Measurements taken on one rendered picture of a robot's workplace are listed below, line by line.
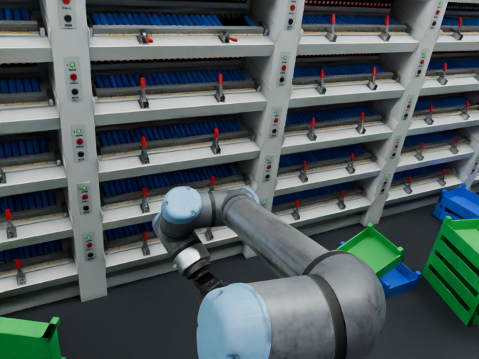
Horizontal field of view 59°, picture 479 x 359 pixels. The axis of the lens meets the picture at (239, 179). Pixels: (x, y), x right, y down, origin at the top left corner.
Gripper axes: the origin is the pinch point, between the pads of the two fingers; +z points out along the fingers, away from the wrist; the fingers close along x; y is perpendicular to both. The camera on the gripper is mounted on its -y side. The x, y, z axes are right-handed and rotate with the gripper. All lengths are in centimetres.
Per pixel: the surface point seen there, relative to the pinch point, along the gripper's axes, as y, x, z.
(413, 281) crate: 69, -81, 18
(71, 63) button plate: -14, 2, -83
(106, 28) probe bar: -15, -12, -89
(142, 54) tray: -9, -18, -81
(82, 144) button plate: 7, 9, -72
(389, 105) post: 48, -117, -48
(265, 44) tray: 0, -58, -72
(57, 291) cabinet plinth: 55, 42, -52
